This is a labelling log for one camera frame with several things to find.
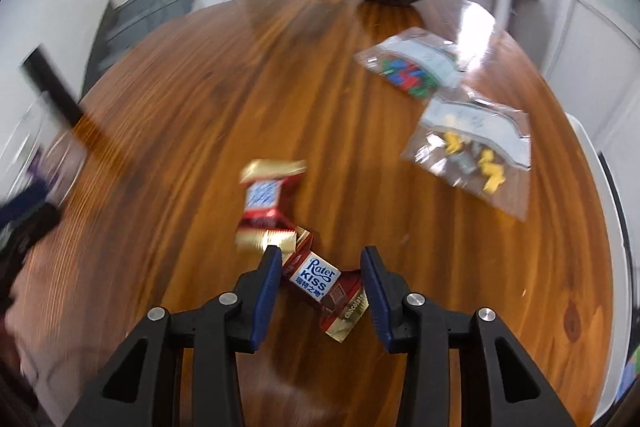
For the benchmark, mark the clear bag of colourful blocks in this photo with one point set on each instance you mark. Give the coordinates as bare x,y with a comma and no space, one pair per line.
407,64

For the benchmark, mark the red gold chocolate candy packet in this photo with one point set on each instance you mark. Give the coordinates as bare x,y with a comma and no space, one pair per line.
264,202
320,284

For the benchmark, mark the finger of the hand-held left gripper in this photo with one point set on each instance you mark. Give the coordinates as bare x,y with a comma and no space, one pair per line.
25,212

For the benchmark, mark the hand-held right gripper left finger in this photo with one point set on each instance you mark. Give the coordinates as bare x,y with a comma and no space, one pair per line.
264,302

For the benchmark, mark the clear bag of yellow pieces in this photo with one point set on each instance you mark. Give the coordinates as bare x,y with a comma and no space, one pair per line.
470,152

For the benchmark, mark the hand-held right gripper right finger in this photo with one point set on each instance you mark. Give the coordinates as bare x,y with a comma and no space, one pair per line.
376,302

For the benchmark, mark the grey cabinet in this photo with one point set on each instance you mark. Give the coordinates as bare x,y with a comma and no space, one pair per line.
142,9

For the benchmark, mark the black bar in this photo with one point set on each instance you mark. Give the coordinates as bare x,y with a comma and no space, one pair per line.
52,87

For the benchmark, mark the clear plastic container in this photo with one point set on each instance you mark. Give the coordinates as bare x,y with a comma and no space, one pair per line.
55,157

